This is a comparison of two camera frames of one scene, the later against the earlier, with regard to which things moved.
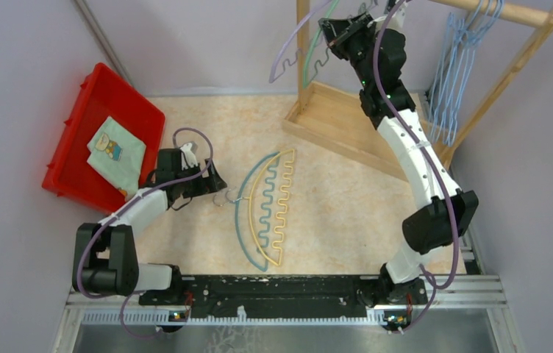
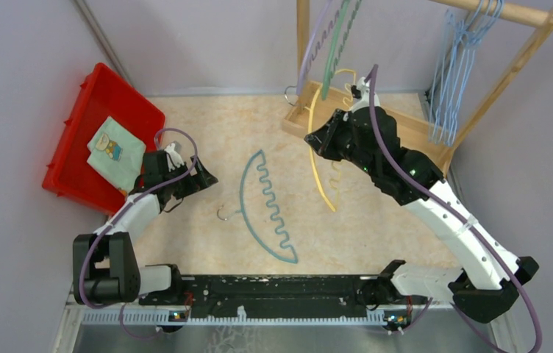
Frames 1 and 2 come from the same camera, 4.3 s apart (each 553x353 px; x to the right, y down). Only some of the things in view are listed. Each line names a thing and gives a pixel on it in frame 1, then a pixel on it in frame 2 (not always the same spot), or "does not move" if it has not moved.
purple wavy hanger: (271, 80) → (310, 43)
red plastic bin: (104, 93) does not move
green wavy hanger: (304, 86) → (337, 45)
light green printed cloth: (118, 156) does not move
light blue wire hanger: (462, 43) does not move
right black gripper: (339, 32) → (323, 138)
